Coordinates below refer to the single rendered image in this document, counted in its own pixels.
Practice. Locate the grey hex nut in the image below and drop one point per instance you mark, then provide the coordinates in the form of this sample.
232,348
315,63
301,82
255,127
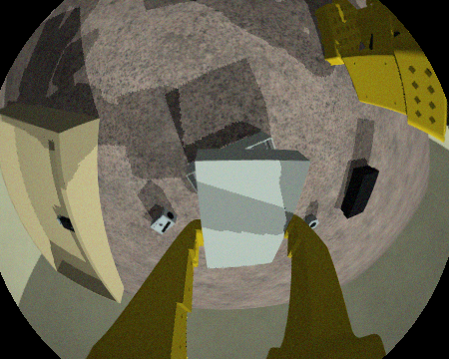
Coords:
312,221

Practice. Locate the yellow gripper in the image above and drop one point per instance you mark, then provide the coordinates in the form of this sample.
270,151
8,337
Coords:
154,323

